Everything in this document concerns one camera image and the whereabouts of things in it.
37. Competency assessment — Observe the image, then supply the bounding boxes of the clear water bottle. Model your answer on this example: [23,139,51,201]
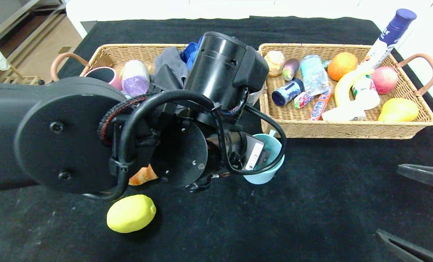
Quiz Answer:
[299,55,330,97]

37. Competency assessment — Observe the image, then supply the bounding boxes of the red peach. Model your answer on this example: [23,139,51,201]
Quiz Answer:
[370,66,398,95]

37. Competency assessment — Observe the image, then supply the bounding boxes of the pink mug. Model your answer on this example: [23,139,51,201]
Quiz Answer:
[84,67,123,91]

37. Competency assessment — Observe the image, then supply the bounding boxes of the white spray bottle purple cap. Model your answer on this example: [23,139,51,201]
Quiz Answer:
[358,9,417,71]

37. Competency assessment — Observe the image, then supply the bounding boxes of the purple garbage bag roll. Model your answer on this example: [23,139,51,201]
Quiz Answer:
[122,60,150,97]

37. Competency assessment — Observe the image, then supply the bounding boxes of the yellow mango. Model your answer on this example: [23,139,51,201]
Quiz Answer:
[378,98,419,122]

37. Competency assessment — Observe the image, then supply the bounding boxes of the yellow banana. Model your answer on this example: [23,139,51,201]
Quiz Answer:
[334,68,374,108]

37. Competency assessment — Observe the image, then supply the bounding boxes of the croissant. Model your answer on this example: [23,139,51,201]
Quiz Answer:
[129,164,158,186]

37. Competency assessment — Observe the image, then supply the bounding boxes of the yellow lemon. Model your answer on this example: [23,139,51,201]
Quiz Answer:
[107,194,157,233]

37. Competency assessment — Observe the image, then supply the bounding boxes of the wicker basket brown handles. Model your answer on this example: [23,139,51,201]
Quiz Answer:
[51,44,188,82]
[258,43,433,140]

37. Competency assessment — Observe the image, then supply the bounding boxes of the teal plastic cup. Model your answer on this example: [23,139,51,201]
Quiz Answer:
[244,130,285,185]

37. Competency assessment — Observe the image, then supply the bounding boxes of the blue cloth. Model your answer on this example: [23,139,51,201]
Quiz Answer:
[182,36,203,70]

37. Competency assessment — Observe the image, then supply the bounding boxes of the small white box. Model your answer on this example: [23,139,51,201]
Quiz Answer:
[321,100,367,122]

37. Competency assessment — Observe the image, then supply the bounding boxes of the black camera cable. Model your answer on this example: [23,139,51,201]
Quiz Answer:
[82,90,288,202]

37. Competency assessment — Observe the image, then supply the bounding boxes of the white yogurt bottle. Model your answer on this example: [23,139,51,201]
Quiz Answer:
[352,74,380,111]

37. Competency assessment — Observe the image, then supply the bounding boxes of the black table cloth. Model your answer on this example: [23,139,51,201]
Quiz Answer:
[0,16,433,262]

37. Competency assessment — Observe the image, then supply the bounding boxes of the orange fruit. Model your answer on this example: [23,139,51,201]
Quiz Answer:
[327,52,358,82]

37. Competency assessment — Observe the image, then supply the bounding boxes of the red white candy pack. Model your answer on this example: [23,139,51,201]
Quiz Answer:
[294,92,313,109]

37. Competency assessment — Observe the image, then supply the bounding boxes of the beige wheeled rack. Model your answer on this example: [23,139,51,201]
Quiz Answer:
[0,65,46,86]

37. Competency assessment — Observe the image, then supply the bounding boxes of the grey cloth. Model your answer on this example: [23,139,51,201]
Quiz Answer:
[154,47,188,88]

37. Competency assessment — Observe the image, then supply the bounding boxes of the toy burger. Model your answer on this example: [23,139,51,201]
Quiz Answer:
[265,51,286,78]

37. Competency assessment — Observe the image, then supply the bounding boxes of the purple eggplant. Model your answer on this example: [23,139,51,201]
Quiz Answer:
[282,58,301,81]

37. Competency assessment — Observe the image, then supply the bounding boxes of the beige shelf frame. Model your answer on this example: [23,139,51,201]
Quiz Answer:
[0,0,68,46]

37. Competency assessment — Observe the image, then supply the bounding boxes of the blue can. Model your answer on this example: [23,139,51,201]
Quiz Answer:
[272,78,305,107]

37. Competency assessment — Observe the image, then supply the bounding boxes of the orange candy roll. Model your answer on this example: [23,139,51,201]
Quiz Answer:
[309,86,334,121]

